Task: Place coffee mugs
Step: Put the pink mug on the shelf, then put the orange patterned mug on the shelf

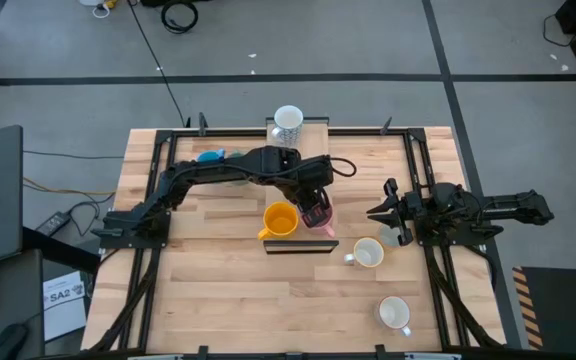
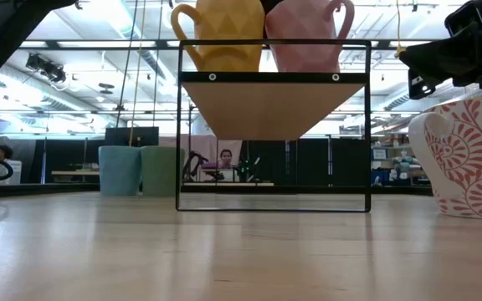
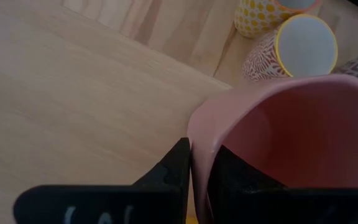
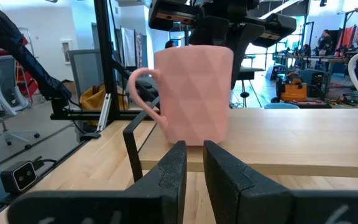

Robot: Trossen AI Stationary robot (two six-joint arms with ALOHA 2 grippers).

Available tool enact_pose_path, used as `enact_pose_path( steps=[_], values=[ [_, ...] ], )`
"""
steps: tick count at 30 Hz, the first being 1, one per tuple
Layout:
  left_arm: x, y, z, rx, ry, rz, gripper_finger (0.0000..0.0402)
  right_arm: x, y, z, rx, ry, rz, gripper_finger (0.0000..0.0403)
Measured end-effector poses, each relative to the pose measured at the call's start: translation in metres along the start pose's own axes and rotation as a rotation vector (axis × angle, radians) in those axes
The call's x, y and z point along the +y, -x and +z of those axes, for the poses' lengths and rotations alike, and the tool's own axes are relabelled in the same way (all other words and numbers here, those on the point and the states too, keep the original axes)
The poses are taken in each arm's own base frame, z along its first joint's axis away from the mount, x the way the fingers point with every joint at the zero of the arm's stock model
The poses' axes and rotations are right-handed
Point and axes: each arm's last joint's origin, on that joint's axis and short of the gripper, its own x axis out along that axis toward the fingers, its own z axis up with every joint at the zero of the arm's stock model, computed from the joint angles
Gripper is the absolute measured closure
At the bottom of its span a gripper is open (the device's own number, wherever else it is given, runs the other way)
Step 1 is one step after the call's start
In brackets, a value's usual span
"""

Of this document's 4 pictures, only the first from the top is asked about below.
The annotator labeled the yellow faceted mug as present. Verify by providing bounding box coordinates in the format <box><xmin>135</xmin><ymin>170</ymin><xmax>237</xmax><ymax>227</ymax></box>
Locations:
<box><xmin>256</xmin><ymin>201</ymin><xmax>300</xmax><ymax>241</ymax></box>

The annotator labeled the pink faceted mug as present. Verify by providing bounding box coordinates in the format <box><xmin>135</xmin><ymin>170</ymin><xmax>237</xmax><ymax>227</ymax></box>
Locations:
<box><xmin>300</xmin><ymin>199</ymin><xmax>338</xmax><ymax>239</ymax></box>

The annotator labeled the blue mug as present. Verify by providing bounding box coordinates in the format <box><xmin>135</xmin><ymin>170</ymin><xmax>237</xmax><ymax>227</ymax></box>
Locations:
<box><xmin>196</xmin><ymin>148</ymin><xmax>227</xmax><ymax>164</ymax></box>

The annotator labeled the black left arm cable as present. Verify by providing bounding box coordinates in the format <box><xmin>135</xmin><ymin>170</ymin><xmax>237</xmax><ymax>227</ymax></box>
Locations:
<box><xmin>328</xmin><ymin>156</ymin><xmax>358</xmax><ymax>178</ymax></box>

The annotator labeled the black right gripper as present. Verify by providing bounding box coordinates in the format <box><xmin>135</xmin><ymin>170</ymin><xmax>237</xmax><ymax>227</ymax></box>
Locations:
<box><xmin>366</xmin><ymin>177</ymin><xmax>429</xmax><ymax>247</ymax></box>

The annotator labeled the plain white paper sheet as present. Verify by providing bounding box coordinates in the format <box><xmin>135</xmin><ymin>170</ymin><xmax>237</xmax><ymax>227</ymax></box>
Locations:
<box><xmin>42</xmin><ymin>299</ymin><xmax>88</xmax><ymax>343</ymax></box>

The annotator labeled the black hazard-striped floor mat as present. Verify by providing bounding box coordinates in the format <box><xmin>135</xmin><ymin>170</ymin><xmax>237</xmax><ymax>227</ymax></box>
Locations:
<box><xmin>511</xmin><ymin>265</ymin><xmax>576</xmax><ymax>351</ymax></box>

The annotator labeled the black aluminium table frame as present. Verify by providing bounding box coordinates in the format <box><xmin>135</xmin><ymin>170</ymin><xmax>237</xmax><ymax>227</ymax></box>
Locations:
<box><xmin>80</xmin><ymin>113</ymin><xmax>507</xmax><ymax>360</ymax></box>

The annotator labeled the gray desk top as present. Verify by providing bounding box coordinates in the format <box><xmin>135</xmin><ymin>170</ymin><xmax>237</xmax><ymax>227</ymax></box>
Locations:
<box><xmin>0</xmin><ymin>248</ymin><xmax>45</xmax><ymax>360</ymax></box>

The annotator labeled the coiled black cable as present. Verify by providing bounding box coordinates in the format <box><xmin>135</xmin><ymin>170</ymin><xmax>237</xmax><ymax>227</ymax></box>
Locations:
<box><xmin>160</xmin><ymin>0</ymin><xmax>200</xmax><ymax>35</ymax></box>

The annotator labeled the white plug with cable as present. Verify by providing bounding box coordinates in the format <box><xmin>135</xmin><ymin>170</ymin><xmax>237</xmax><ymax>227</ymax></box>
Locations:
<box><xmin>78</xmin><ymin>0</ymin><xmax>119</xmax><ymax>20</ymax></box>

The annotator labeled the white SA2 label sheet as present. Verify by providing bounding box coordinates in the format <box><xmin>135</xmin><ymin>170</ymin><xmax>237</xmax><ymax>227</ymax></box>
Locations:
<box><xmin>42</xmin><ymin>270</ymin><xmax>87</xmax><ymax>311</ymax></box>

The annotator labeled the white mug dark geometric pattern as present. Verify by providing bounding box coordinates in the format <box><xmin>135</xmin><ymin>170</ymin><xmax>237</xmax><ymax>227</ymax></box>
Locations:
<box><xmin>270</xmin><ymin>104</ymin><xmax>305</xmax><ymax>149</ymax></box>

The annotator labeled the black power adapter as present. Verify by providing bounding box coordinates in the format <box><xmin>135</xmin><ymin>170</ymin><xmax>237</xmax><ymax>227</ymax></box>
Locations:
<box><xmin>35</xmin><ymin>211</ymin><xmax>73</xmax><ymax>238</ymax></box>

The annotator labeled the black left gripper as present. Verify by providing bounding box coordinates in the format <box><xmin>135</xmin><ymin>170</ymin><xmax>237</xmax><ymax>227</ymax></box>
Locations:
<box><xmin>295</xmin><ymin>178</ymin><xmax>334</xmax><ymax>227</ymax></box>

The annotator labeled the white mug red rim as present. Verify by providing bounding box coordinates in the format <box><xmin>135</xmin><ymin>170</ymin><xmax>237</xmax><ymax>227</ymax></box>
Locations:
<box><xmin>373</xmin><ymin>295</ymin><xmax>413</xmax><ymax>338</ymax></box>

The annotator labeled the long black floor cable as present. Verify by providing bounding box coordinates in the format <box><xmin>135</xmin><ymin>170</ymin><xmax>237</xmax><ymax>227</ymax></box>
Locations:
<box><xmin>126</xmin><ymin>0</ymin><xmax>192</xmax><ymax>129</ymax></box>

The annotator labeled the wooden shelf black metal frame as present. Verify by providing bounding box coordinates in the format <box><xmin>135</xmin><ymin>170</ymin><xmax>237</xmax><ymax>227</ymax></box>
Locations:
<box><xmin>262</xmin><ymin>117</ymin><xmax>340</xmax><ymax>255</ymax></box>

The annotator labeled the black computer mouse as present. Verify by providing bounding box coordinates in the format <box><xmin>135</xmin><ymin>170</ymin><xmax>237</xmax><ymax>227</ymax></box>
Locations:
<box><xmin>0</xmin><ymin>322</ymin><xmax>30</xmax><ymax>360</ymax></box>

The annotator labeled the yellow floor cable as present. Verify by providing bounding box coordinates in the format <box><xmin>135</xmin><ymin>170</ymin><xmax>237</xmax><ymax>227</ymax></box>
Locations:
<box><xmin>22</xmin><ymin>177</ymin><xmax>118</xmax><ymax>197</ymax></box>

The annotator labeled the white mug orange leaf pattern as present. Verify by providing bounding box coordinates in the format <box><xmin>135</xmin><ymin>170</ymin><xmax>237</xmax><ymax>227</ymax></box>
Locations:
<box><xmin>343</xmin><ymin>236</ymin><xmax>386</xmax><ymax>269</ymax></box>

